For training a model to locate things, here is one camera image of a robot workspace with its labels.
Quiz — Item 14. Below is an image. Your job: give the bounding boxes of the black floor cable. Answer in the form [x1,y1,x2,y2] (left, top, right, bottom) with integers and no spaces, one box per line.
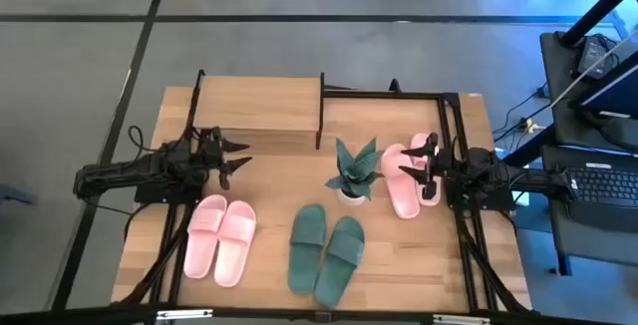
[491,83,554,143]

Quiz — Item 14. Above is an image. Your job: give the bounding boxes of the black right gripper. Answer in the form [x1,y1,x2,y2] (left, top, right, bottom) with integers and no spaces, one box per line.
[398,132,456,201]

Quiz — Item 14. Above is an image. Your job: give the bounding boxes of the white yellow power plug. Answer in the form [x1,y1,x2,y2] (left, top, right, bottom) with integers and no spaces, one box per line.
[517,117,547,136]

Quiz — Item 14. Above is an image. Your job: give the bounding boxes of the black diagonal stand beam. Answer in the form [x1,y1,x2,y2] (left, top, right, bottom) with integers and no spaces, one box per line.
[500,123,562,167]
[561,0,638,47]

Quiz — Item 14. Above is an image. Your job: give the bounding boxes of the black tilted monitor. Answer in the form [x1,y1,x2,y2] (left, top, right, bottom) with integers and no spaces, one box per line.
[570,48,638,123]

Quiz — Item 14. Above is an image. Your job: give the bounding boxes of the black side desk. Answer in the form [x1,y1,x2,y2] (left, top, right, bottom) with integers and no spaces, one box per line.
[539,30,638,277]

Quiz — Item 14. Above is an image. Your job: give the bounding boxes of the pink slide sandal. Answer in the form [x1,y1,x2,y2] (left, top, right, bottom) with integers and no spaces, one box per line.
[379,143,422,220]
[213,199,258,288]
[409,132,444,208]
[182,193,229,280]

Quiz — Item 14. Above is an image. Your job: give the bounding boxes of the silver frame bracket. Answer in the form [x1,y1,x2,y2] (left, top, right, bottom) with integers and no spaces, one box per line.
[432,313,492,325]
[156,308,214,322]

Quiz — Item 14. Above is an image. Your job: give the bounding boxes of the black power adapter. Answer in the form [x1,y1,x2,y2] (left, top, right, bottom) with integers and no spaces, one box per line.
[576,34,621,80]

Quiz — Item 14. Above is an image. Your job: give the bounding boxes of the white round plant pot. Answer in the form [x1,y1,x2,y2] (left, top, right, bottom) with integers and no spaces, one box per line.
[335,186,369,207]

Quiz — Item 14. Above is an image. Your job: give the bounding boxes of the black keyboard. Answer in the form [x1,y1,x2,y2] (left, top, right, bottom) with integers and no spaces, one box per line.
[566,165,638,210]

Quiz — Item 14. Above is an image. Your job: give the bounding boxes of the wooden shelf with black legs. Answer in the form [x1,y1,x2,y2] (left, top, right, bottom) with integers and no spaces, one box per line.
[181,69,327,152]

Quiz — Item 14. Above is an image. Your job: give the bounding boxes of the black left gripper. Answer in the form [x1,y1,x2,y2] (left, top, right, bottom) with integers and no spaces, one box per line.
[197,126,253,191]

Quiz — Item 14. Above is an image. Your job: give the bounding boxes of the black aluminium rig frame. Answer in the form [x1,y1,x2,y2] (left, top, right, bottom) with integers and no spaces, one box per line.
[0,78,638,325]

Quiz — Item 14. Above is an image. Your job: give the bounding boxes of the green snake plant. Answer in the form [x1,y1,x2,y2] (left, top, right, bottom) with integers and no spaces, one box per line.
[325,137,386,201]

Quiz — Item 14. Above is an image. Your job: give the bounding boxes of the green slide sandal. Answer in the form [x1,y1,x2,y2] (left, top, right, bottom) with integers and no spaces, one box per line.
[313,215,367,310]
[287,202,328,296]

